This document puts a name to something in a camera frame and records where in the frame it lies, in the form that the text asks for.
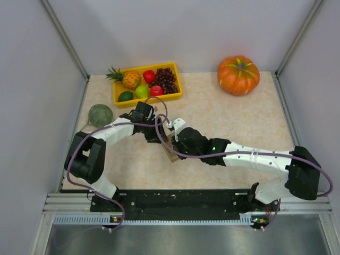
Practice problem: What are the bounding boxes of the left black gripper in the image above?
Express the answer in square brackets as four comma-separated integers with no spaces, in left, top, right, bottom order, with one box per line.
[142,117,167,143]

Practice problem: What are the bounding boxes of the brown cardboard express box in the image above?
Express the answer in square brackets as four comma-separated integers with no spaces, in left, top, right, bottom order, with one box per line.
[162,134,179,163]

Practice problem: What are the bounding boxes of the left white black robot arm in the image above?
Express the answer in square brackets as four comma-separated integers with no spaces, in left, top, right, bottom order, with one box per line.
[64,102,166,211]

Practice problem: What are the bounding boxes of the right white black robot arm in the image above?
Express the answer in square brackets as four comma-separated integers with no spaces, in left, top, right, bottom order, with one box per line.
[171,127,320,210]

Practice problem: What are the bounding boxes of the green toy pear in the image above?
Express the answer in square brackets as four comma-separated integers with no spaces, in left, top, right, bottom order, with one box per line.
[135,85,149,98]

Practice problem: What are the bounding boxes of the red toy apple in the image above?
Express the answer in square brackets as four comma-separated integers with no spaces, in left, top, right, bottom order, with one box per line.
[149,85,164,97]

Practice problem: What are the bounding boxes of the green toy lime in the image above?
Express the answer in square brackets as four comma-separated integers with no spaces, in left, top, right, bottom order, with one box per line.
[118,91,134,102]

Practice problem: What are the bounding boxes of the green toy melon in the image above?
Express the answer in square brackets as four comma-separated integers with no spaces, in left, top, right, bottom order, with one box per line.
[80,104,113,130]

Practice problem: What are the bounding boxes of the yellow plastic tray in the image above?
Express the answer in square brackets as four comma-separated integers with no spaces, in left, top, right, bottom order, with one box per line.
[112,62,183,108]

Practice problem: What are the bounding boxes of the toy pineapple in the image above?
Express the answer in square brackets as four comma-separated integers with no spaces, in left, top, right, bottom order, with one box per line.
[106,67,141,89]

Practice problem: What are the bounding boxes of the purple toy grapes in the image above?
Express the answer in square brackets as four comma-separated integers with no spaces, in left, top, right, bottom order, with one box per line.
[148,67,179,94]

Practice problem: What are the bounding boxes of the red toy tomato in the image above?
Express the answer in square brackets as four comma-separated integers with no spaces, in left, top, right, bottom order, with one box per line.
[143,70,156,84]

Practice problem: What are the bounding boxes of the orange toy pumpkin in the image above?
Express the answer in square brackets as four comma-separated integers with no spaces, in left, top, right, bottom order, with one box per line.
[217,55,260,96]

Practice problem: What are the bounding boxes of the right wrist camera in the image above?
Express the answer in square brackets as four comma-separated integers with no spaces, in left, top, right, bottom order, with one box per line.
[166,118,187,133]

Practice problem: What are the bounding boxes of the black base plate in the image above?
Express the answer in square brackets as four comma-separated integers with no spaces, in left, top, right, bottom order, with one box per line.
[90,189,278,220]

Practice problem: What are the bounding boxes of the aluminium rail frame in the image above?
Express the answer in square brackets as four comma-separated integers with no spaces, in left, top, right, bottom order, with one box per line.
[43,193,333,215]

